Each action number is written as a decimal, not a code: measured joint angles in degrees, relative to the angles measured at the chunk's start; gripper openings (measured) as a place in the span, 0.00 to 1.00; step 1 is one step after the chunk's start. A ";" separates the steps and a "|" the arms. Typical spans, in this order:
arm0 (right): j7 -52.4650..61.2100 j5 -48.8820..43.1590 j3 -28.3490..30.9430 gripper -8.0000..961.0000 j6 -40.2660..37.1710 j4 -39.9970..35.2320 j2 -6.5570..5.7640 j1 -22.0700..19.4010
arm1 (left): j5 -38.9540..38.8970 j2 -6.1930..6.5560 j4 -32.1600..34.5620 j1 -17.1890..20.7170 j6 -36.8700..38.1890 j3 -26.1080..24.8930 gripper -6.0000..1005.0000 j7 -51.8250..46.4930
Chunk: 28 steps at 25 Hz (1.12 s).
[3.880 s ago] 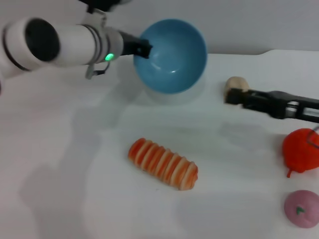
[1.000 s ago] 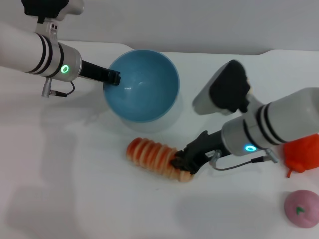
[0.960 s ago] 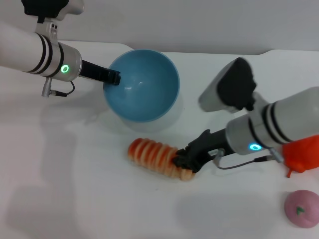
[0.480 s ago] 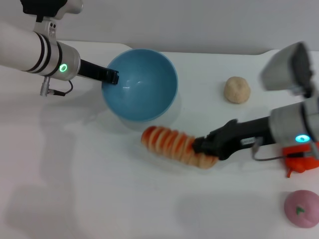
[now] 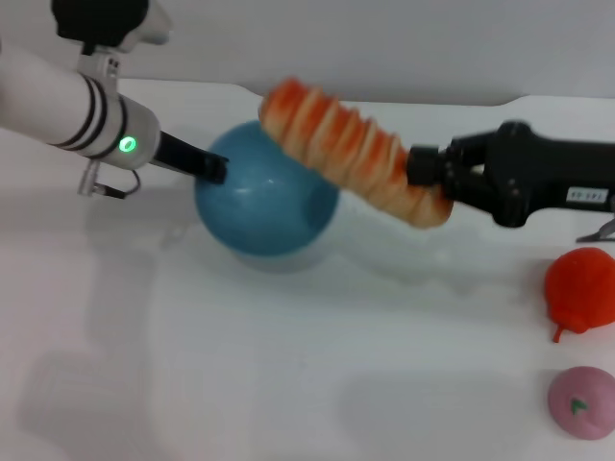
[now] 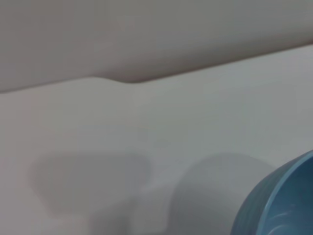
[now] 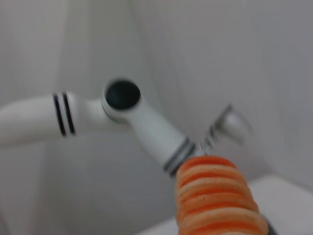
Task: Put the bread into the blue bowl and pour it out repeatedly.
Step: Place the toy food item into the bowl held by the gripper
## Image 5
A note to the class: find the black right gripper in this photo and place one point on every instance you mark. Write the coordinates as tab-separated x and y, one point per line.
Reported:
543	173

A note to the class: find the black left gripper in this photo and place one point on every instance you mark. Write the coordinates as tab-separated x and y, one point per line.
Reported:
180	153

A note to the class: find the blue bowl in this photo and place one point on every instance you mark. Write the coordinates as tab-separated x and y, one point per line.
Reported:
269	211

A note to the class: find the long ridged orange bread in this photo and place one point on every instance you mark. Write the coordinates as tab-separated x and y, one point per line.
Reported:
351	149

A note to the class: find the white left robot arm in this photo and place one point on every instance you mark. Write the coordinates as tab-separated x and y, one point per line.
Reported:
57	110

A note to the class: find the red pepper toy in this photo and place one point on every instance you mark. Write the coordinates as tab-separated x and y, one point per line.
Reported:
581	293

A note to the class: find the pink bun with green leaf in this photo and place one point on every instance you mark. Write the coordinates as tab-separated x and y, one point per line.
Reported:
588	413

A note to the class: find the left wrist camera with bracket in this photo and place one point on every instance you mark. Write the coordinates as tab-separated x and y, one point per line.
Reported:
101	29

